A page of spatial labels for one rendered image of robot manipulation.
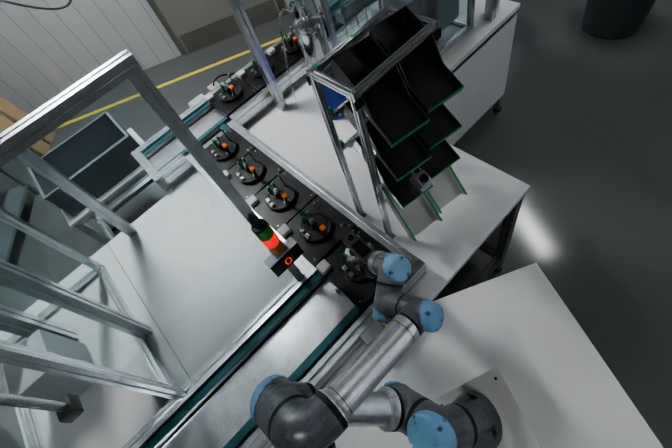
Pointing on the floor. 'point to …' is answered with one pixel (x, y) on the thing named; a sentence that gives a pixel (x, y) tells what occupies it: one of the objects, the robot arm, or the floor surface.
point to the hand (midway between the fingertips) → (352, 252)
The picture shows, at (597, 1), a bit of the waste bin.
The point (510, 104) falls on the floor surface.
